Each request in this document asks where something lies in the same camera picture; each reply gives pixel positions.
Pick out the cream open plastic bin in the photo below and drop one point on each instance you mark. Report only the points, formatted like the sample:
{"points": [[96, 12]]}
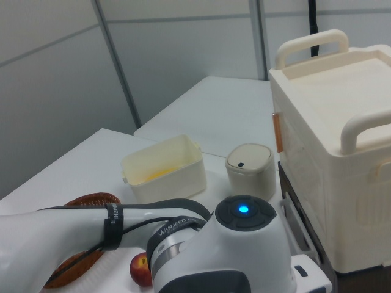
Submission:
{"points": [[171, 174]]}

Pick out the small cream lidded trash can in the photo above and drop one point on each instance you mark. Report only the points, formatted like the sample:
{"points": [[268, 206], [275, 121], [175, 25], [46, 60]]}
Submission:
{"points": [[250, 174]]}

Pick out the yellow flat object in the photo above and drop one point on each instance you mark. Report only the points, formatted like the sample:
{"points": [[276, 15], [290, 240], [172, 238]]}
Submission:
{"points": [[162, 174]]}

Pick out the red apple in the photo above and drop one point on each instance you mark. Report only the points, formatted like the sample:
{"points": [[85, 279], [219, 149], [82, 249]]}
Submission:
{"points": [[140, 270]]}

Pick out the large cream storage box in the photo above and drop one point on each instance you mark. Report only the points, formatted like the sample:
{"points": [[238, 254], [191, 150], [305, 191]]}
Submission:
{"points": [[336, 128]]}

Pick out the black pole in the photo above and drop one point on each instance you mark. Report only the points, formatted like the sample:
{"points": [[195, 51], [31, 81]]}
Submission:
{"points": [[313, 27]]}

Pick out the dark brown drawer unit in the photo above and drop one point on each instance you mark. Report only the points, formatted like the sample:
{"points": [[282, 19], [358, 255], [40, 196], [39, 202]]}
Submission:
{"points": [[305, 219]]}

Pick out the brown wicker basket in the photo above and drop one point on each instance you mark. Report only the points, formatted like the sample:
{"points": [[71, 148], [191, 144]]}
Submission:
{"points": [[91, 199]]}

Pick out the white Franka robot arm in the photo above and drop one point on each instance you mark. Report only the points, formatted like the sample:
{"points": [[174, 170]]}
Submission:
{"points": [[220, 253]]}

